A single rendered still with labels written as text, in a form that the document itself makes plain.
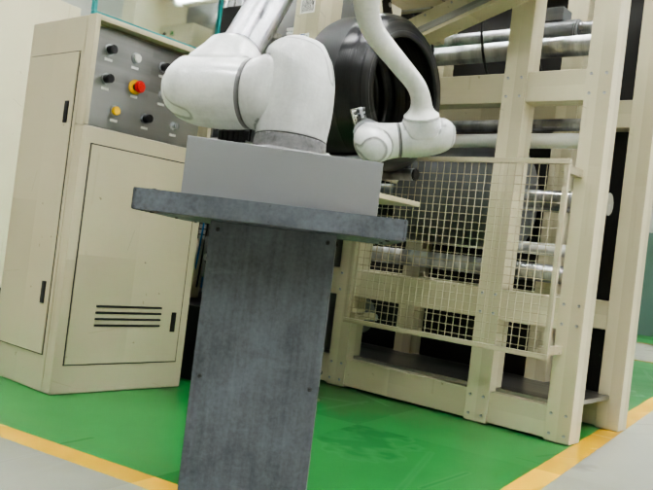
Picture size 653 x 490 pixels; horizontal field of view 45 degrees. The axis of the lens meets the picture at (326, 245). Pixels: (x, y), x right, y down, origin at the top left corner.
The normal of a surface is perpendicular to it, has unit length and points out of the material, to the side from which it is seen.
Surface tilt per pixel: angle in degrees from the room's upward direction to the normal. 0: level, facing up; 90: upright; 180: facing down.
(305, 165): 90
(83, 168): 90
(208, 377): 90
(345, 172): 90
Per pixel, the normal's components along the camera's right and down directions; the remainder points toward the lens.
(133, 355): 0.76, 0.09
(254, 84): -0.40, -0.11
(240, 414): -0.02, -0.01
